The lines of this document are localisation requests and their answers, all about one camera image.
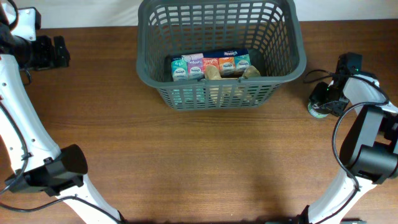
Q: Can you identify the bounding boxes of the tin can with pull tab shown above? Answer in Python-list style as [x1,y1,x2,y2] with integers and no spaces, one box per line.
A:
[307,101,330,118]

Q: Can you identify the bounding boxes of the beige powder food pouch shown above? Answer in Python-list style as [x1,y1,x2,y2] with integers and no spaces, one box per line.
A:
[205,65,261,106]

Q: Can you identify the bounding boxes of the grey plastic shopping basket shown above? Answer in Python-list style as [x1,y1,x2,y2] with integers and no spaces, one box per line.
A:
[137,0,306,110]

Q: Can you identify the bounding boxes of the multipack of tissue packets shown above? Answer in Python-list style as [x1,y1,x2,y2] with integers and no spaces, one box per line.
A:
[170,49,252,82]

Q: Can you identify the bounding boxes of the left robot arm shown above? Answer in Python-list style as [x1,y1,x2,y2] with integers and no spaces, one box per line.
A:
[1,26,126,223]

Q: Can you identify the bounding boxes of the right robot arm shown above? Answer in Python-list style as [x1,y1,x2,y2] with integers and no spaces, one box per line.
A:
[292,52,397,223]

